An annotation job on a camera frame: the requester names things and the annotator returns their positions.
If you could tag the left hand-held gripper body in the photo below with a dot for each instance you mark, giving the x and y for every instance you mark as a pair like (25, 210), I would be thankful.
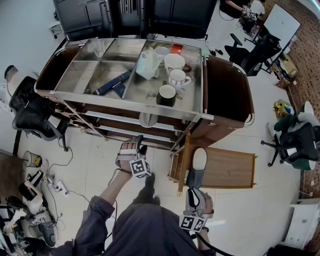
(140, 168)

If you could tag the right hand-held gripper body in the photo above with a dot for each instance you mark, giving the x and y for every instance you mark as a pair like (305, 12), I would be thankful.
(192, 222)

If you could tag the light grey slipper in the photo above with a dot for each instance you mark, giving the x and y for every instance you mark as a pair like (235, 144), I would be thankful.
(147, 120)

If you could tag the dark grey slipper white insole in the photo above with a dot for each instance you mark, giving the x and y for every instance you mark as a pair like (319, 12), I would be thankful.
(200, 160)

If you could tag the metal and wood service cart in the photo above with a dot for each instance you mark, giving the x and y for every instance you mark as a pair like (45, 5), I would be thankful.
(162, 110)

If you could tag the low wooden shoe rack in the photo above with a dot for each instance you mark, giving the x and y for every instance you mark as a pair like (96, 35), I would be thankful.
(225, 167)

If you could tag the person's left forearm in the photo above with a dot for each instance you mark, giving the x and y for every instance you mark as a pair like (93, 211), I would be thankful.
(117, 187)

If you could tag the person's right forearm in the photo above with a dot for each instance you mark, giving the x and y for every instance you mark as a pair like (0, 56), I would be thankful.
(202, 238)

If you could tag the black cabinet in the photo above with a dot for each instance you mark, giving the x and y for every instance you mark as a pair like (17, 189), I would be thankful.
(175, 17)

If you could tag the person's left hand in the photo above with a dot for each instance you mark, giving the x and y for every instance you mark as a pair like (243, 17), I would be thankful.
(129, 146)

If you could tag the person's right hand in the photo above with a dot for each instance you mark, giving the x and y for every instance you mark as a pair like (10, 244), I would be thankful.
(209, 206)

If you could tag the person's dark trousers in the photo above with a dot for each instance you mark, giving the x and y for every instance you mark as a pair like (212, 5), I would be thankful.
(155, 230)

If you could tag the small metal keys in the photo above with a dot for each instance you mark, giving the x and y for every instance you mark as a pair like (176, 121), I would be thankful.
(151, 95)

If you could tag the black mug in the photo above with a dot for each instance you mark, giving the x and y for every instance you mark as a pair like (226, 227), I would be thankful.
(166, 96)

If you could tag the small dark blue box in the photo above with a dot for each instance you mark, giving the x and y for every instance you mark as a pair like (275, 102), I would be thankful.
(119, 90)

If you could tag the long dark blue box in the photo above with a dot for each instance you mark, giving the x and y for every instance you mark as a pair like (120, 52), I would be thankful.
(112, 82)

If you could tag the white striped mug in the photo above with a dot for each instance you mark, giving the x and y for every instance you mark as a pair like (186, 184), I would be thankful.
(178, 80)

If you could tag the person's dark jacket sleeve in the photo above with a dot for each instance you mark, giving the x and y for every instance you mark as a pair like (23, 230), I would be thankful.
(87, 225)

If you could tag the white power strip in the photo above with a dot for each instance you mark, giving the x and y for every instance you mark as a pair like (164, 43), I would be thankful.
(58, 186)

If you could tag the large white bowl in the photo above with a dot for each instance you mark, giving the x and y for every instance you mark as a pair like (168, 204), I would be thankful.
(174, 62)

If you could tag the plain white cup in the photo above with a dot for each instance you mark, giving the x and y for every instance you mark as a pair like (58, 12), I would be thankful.
(162, 52)

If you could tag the orange box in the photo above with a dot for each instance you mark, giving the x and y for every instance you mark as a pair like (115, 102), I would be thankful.
(177, 48)

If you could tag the black mesh office chair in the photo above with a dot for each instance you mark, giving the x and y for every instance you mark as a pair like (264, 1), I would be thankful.
(32, 115)

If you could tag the dark green stool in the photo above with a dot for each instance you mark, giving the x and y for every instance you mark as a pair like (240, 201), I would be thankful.
(303, 165)

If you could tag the grey round device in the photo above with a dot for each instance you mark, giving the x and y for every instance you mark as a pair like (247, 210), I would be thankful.
(46, 235)

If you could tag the black office chair with clothes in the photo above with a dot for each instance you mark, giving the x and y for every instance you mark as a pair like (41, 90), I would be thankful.
(300, 145)

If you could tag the colourful bag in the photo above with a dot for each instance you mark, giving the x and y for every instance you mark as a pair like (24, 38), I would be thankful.
(282, 108)

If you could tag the brown wooden desk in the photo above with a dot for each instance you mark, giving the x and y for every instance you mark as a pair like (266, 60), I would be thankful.
(10, 172)

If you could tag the white plastic chair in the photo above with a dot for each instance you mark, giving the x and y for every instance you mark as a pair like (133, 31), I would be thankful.
(3, 97)

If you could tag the black office chair with armrests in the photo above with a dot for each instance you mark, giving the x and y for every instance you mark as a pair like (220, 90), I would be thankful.
(255, 57)

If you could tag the cardboard box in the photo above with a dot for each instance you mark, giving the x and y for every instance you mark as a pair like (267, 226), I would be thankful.
(290, 66)

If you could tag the whiteboard on stand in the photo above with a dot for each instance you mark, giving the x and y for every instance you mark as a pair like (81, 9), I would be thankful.
(281, 22)

